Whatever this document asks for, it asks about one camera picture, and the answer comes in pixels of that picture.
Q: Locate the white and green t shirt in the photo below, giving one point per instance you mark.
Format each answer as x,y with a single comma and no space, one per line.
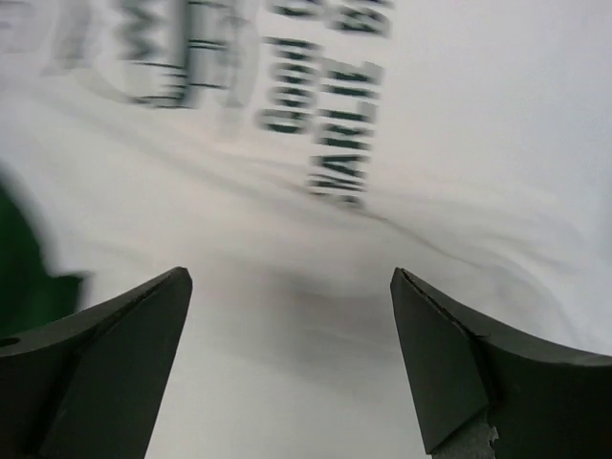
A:
291,155

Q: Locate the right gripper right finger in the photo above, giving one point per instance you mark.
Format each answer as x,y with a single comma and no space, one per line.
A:
483,389

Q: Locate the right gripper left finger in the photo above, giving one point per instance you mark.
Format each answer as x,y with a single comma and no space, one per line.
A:
90,385

